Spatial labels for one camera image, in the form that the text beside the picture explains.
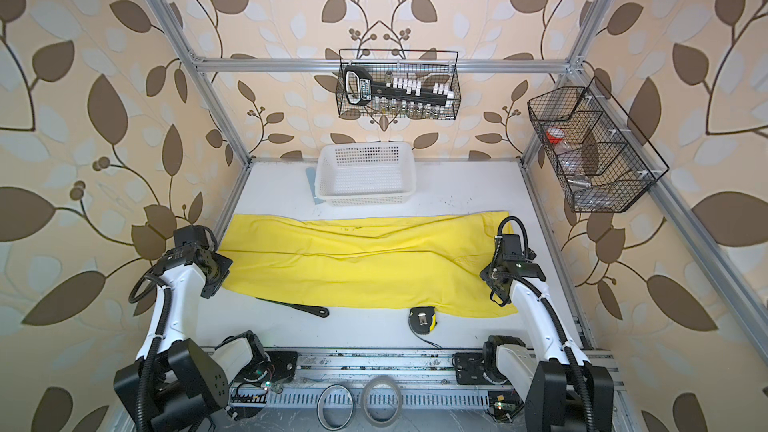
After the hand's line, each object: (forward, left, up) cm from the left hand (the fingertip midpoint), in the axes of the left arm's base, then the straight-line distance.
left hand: (220, 271), depth 80 cm
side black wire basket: (+22, -99, +24) cm, 104 cm away
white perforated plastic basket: (+45, -34, -10) cm, 58 cm away
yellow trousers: (+8, -61, -6) cm, 62 cm away
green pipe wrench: (-7, -24, -10) cm, 27 cm away
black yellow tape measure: (-9, -55, -7) cm, 57 cm away
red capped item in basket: (+32, -90, +24) cm, 99 cm away
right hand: (+1, -76, -6) cm, 76 cm away
